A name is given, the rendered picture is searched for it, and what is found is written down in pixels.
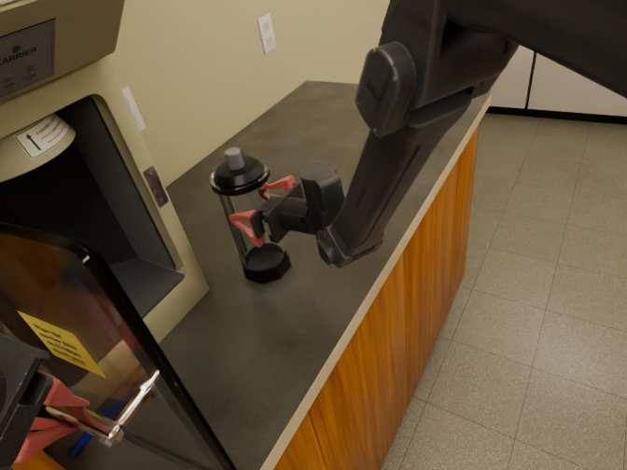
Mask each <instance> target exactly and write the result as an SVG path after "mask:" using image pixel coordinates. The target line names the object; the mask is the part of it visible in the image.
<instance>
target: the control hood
mask: <svg viewBox="0 0 627 470"><path fill-rule="evenodd" d="M124 2H125V0H0V36H3V35H8V34H11V33H13V32H16V31H19V30H21V29H24V28H27V27H30V26H33V25H36V24H38V23H40V22H43V21H48V20H51V19H54V18H56V22H55V49H54V75H53V76H50V77H48V78H46V79H43V80H41V81H39V82H36V83H34V84H33V85H31V86H28V87H26V88H24V89H21V90H18V91H16V92H13V93H11V94H9V95H7V96H5V97H3V98H1V99H0V103H2V102H4V101H6V100H8V99H10V98H13V97H15V96H17V95H19V94H22V93H24V92H26V91H28V90H31V89H33V88H36V87H38V86H40V85H42V84H45V83H47V82H49V81H51V80H53V79H55V78H57V77H59V76H63V75H65V74H67V73H70V72H72V71H74V70H76V69H78V68H80V67H82V66H84V65H87V64H89V63H91V62H95V61H97V60H99V59H101V58H103V57H105V56H107V55H109V54H112V53H114V51H116V46H117V41H118V32H119V27H120V22H121V17H122V12H123V8H124Z"/></svg>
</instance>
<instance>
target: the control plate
mask: <svg viewBox="0 0 627 470"><path fill-rule="evenodd" d="M55 22H56V18H54V19H51V20H48V21H43V22H40V23H38V24H36V25H33V26H30V27H27V28H24V29H21V30H19V31H16V32H13V33H11V34H8V35H3V36H0V99H1V98H3V97H5V96H7V95H9V94H11V93H13V92H16V91H18V90H21V89H24V88H26V87H28V86H31V85H33V84H34V83H36V82H39V81H41V80H43V79H46V78H48V77H50V76H53V75H54V49H55ZM17 44H19V45H21V50H20V51H19V52H17V53H13V52H12V51H11V49H12V47H13V46H15V45H17ZM29 66H33V67H34V71H35V72H34V73H33V74H31V73H26V69H27V68H28V67H29ZM8 75H13V79H14V81H13V82H12V83H10V82H9V81H8V82H6V81H5V77H7V76H8Z"/></svg>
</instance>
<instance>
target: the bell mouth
mask: <svg viewBox="0 0 627 470"><path fill-rule="evenodd" d="M75 136H76V131H75V130H74V128H72V127H71V126H70V125H69V124H67V123H66V122H65V121H64V120H62V119H61V118H60V117H58V116H57V115H56V114H54V113H52V114H50V115H48V116H46V117H43V118H41V119H39V120H38V121H36V122H34V123H32V124H30V125H28V126H26V127H24V128H22V129H20V130H18V131H15V132H13V133H11V134H10V135H8V136H6V137H4V138H2V139H0V183H1V182H4V181H6V180H9V179H12V178H15V177H17V176H20V175H22V174H25V173H28V172H30V171H31V170H34V169H36V168H38V167H40V166H41V165H43V164H45V163H47V162H48V161H50V160H52V159H54V158H55V157H57V156H58V155H60V154H61V153H62V152H63V151H64V150H65V149H66V148H67V147H68V146H69V145H70V144H71V143H72V142H73V140H74V138H75Z"/></svg>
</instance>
